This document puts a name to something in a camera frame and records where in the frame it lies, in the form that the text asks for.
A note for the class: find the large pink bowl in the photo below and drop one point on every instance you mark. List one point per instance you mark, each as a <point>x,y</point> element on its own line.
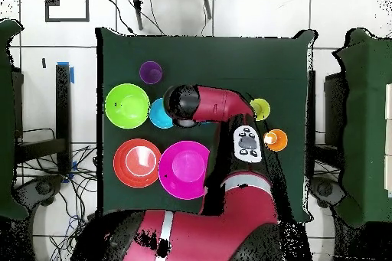
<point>183,166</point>

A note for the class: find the small cyan bowl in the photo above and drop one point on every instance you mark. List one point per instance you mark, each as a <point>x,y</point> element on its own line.
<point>157,115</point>

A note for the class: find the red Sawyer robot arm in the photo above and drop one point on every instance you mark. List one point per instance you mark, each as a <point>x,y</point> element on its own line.
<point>214,227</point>

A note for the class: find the yellow plastic cup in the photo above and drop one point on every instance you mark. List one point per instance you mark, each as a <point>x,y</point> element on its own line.
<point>264,109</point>

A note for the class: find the dark green table cloth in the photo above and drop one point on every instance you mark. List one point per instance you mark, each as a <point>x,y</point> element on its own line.
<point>199,59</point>

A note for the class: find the large lime green bowl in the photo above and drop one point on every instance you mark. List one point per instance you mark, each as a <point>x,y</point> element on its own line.
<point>127,112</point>

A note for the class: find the purple plastic cup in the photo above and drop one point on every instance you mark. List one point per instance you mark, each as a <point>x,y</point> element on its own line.
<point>150,74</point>

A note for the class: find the large red-orange bowl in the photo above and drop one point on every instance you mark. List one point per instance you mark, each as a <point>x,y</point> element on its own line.
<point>122,166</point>

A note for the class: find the orange plastic cup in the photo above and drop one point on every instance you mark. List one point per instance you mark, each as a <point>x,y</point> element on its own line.
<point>280,142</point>

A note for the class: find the blue tape strip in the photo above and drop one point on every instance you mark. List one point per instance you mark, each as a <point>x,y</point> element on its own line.
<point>72,75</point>

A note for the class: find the black metal stand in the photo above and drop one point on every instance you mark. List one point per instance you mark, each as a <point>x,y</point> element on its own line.
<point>62,105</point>

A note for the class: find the green covered side table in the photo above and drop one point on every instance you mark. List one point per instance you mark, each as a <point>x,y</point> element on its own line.
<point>364,120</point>
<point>4,120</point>

